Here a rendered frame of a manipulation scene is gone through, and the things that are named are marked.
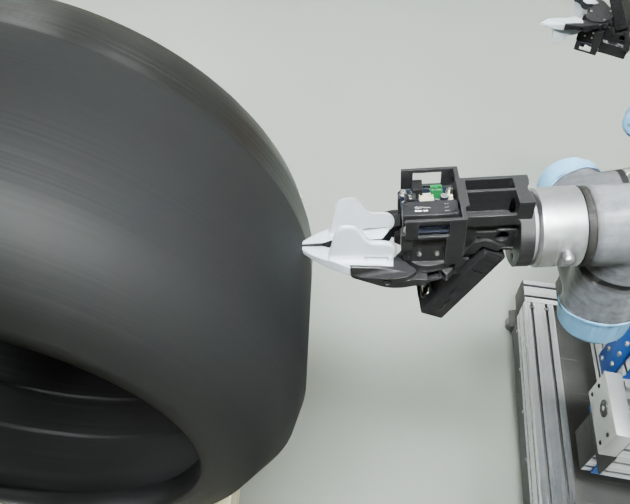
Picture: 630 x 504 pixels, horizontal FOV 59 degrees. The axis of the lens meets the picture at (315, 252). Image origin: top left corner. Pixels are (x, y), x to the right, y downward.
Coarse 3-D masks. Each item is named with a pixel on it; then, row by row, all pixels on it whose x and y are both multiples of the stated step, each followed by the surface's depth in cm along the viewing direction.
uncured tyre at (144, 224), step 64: (0, 0) 42; (0, 64) 38; (64, 64) 40; (128, 64) 43; (0, 128) 34; (64, 128) 36; (128, 128) 39; (192, 128) 44; (256, 128) 52; (0, 192) 32; (64, 192) 34; (128, 192) 36; (192, 192) 40; (256, 192) 47; (0, 256) 32; (64, 256) 33; (128, 256) 35; (192, 256) 38; (256, 256) 44; (0, 320) 34; (64, 320) 35; (128, 320) 36; (192, 320) 38; (256, 320) 42; (0, 384) 78; (64, 384) 81; (128, 384) 39; (192, 384) 40; (256, 384) 44; (0, 448) 73; (64, 448) 75; (128, 448) 75; (192, 448) 72; (256, 448) 49
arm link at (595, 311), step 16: (560, 272) 61; (576, 272) 56; (576, 288) 56; (592, 288) 54; (608, 288) 53; (624, 288) 52; (560, 304) 60; (576, 304) 57; (592, 304) 56; (608, 304) 54; (624, 304) 54; (560, 320) 62; (576, 320) 59; (592, 320) 57; (608, 320) 56; (624, 320) 56; (576, 336) 60; (592, 336) 59; (608, 336) 58
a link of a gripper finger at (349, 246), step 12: (348, 228) 50; (336, 240) 51; (348, 240) 51; (360, 240) 51; (372, 240) 51; (384, 240) 51; (312, 252) 54; (324, 252) 54; (336, 252) 53; (348, 252) 52; (360, 252) 52; (372, 252) 52; (384, 252) 52; (324, 264) 54; (336, 264) 53; (348, 264) 53; (360, 264) 52; (372, 264) 52; (384, 264) 52
